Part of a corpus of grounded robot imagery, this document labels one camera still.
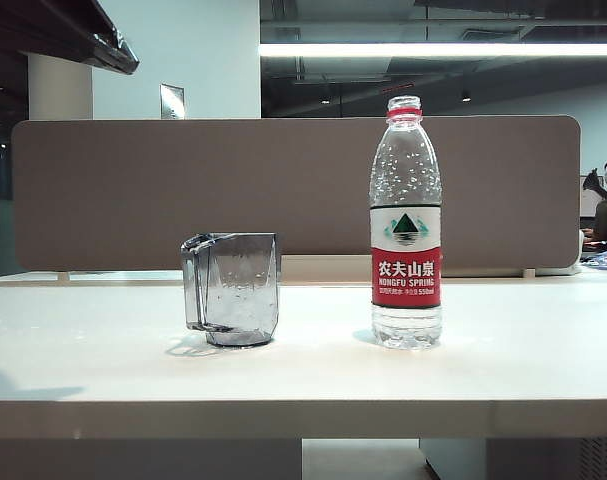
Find brown fabric desk divider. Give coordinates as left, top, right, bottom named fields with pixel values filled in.
left=11, top=115, right=583, bottom=272

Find white round column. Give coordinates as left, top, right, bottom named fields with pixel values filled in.
left=27, top=52, right=94, bottom=121

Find transparent grey plastic mug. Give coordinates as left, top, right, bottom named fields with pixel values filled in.
left=180, top=231, right=283, bottom=348

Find framed wall notice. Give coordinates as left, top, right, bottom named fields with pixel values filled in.
left=159, top=83, right=187, bottom=120

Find long linear ceiling light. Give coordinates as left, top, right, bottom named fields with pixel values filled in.
left=258, top=42, right=607, bottom=58

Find Nongfu Spring water bottle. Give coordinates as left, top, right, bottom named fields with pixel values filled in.
left=368, top=95, right=444, bottom=351

